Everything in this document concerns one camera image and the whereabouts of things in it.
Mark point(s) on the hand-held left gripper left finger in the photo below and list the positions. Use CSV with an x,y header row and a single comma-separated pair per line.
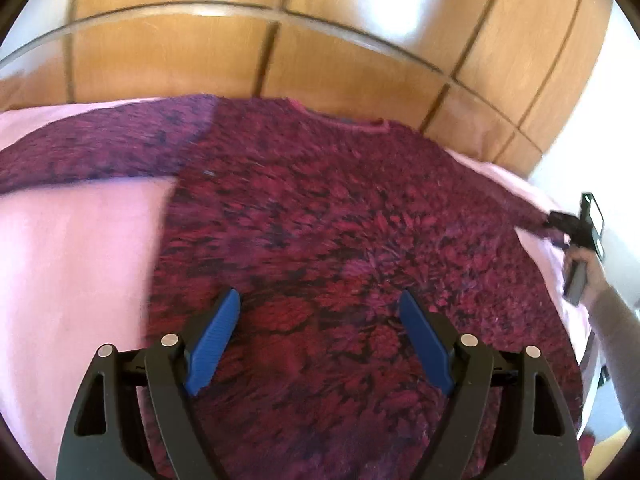
x,y
212,345

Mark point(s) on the person's right forearm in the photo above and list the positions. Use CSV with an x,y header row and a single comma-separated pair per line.
x,y
617,350

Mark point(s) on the pink bed sheet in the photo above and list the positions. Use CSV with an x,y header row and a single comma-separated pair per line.
x,y
75,270

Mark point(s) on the maroon knit sweater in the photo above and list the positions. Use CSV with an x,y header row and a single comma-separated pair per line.
x,y
325,220

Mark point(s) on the person's right hand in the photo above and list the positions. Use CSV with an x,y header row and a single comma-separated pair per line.
x,y
592,275

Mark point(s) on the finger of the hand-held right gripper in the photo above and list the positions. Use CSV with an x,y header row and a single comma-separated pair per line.
x,y
562,222

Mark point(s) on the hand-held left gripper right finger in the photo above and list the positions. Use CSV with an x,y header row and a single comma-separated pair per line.
x,y
425,342

